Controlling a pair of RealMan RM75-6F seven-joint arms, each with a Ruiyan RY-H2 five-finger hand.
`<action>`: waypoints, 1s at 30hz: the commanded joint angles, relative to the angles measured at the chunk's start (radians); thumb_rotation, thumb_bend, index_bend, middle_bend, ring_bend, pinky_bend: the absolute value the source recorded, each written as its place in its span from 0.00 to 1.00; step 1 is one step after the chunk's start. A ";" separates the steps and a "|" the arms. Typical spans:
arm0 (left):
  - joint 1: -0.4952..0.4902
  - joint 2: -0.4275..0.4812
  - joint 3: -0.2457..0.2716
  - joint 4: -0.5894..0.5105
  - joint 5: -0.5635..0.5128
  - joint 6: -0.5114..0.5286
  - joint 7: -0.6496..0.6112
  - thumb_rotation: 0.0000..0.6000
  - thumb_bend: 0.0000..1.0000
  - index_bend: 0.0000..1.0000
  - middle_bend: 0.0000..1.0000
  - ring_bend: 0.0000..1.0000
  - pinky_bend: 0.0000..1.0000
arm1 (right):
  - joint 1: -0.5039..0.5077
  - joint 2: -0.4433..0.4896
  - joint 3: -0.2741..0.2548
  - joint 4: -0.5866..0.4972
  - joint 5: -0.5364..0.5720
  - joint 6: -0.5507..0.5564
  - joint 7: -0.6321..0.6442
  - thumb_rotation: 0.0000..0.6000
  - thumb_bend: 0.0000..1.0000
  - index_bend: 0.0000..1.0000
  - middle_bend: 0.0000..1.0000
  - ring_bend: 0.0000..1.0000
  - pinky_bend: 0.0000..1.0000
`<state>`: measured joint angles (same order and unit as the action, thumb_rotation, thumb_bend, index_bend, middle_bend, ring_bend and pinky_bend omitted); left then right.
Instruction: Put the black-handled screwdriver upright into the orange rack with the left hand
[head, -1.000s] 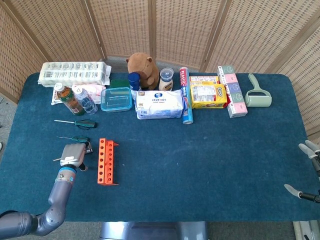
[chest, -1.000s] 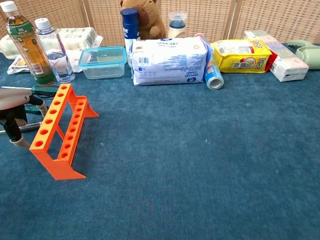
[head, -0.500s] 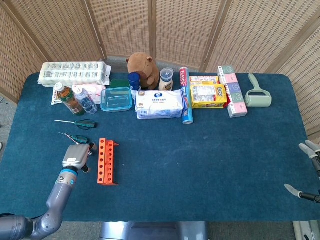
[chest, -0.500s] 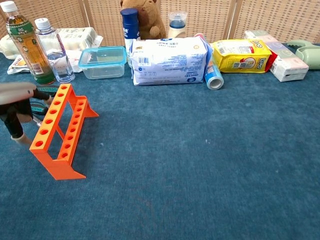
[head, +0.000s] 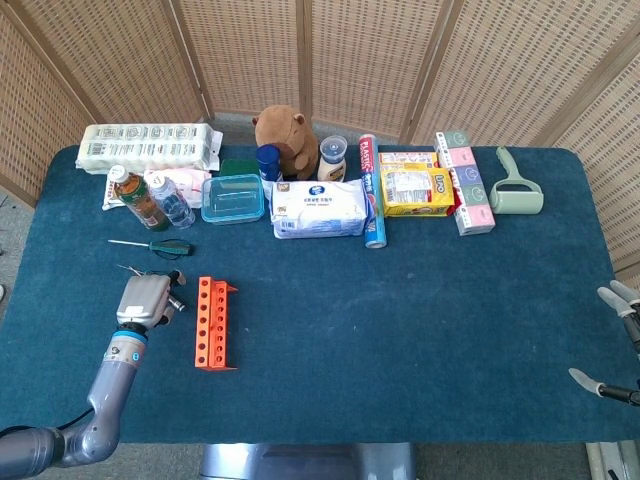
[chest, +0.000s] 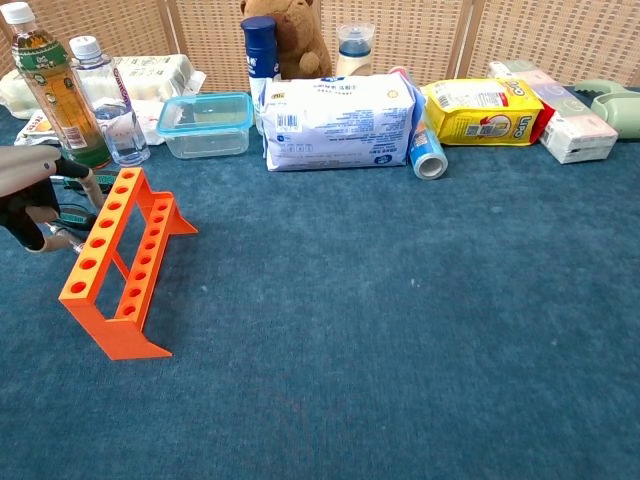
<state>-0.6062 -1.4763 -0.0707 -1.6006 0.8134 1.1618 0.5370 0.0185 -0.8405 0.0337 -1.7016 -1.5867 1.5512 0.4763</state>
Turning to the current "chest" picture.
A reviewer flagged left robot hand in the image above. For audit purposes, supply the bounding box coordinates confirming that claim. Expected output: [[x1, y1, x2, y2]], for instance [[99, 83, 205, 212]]
[[0, 144, 106, 254]]

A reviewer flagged silver black precision screwdriver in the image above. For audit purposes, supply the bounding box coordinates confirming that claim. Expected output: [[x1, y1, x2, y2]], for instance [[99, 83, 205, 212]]
[[45, 223, 85, 256]]

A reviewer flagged small green black screwdriver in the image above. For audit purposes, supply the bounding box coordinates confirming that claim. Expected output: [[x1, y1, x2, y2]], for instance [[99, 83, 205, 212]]
[[55, 204, 99, 231]]

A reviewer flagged large green black screwdriver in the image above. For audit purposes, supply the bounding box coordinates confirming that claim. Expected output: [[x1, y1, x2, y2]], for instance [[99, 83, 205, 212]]
[[49, 168, 121, 197]]

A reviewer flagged orange tool rack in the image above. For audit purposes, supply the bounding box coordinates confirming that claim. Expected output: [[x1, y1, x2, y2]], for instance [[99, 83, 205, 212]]
[[58, 166, 199, 362]]

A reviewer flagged white red snack pouch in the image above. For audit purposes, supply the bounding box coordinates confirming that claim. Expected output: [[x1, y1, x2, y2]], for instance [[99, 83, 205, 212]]
[[13, 110, 66, 149]]

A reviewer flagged green tea bottle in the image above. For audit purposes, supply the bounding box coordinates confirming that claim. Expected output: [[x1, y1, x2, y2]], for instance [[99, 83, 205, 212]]
[[0, 1, 112, 170]]

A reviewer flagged clear water bottle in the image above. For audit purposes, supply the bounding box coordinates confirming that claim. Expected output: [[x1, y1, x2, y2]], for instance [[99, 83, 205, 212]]
[[68, 35, 151, 167]]

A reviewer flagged white pink plastic pack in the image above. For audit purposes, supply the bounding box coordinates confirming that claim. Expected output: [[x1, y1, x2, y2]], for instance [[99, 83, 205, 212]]
[[94, 98, 169, 146]]

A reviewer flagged white egg carton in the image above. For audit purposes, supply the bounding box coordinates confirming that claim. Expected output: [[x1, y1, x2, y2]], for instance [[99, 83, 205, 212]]
[[0, 53, 207, 120]]

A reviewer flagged clear container blue lid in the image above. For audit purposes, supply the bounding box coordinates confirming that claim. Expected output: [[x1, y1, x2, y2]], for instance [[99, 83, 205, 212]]
[[156, 91, 255, 160]]

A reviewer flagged blue capped spray can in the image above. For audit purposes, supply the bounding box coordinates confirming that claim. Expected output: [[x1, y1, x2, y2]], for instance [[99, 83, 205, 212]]
[[240, 15, 282, 135]]

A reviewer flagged brown capybara plush toy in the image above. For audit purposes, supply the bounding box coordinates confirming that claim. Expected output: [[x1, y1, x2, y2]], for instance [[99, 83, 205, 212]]
[[239, 0, 334, 81]]

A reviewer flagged white wet wipes pack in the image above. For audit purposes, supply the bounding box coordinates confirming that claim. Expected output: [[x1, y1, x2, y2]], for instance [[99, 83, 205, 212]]
[[260, 73, 419, 172]]

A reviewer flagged white bottle clear cap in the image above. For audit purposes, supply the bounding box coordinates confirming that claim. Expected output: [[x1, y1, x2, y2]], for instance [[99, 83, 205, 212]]
[[334, 22, 376, 78]]

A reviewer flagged blue can lying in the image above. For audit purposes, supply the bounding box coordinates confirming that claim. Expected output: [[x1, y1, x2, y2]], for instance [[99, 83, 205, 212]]
[[389, 66, 449, 181]]

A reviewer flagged wicker folding screen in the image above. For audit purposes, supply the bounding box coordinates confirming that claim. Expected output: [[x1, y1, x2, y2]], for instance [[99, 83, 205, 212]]
[[0, 0, 640, 94]]

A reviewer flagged yellow snack bag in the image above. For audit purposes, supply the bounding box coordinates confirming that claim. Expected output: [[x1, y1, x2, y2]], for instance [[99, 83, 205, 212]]
[[422, 78, 546, 147]]

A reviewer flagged pastel tissue multipack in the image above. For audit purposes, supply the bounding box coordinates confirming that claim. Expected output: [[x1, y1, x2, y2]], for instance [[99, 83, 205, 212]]
[[487, 59, 620, 165]]

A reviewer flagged green lint roller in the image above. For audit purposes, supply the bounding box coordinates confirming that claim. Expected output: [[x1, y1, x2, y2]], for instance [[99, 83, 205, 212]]
[[573, 79, 640, 140]]

